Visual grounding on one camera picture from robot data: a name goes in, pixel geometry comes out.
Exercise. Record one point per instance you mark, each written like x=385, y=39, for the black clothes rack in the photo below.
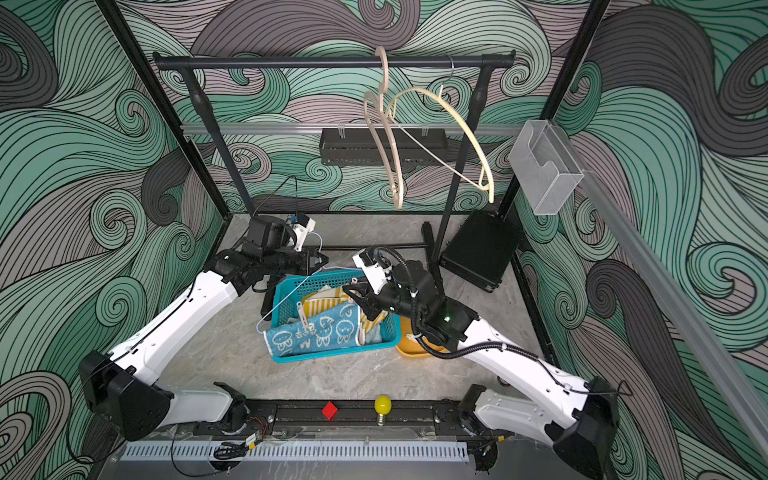
x=187, y=66

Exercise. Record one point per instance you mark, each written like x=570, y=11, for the cream plastic hanger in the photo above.
x=485, y=181

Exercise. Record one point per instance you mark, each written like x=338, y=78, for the yellow ball knob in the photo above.
x=382, y=407

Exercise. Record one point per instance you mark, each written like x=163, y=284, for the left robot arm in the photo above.
x=122, y=386

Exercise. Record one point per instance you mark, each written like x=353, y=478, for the grey clothespin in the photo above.
x=303, y=318

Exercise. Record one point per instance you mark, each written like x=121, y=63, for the red diamond marker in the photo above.
x=329, y=411

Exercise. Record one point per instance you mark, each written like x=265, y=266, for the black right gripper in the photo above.
x=370, y=302

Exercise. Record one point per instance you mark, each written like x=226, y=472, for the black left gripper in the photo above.
x=303, y=269

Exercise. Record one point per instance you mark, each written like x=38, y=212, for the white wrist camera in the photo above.
x=377, y=272
x=301, y=226

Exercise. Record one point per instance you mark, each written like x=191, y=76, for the teal plastic basket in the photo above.
x=385, y=335

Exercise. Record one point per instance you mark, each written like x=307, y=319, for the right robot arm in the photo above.
x=577, y=418

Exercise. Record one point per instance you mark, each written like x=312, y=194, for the blue rabbit print towel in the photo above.
x=334, y=329

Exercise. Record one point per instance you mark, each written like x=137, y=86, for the light blue wire hanger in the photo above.
x=319, y=269

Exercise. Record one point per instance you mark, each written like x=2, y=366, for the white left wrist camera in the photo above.
x=301, y=226

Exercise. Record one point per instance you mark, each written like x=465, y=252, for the orange plastic tray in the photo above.
x=408, y=346

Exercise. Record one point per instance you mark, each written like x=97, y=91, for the white slotted cable duct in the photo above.
x=329, y=451

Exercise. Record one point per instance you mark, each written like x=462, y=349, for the yellow striped towel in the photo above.
x=329, y=297

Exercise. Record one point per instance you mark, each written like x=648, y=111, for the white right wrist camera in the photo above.
x=377, y=272

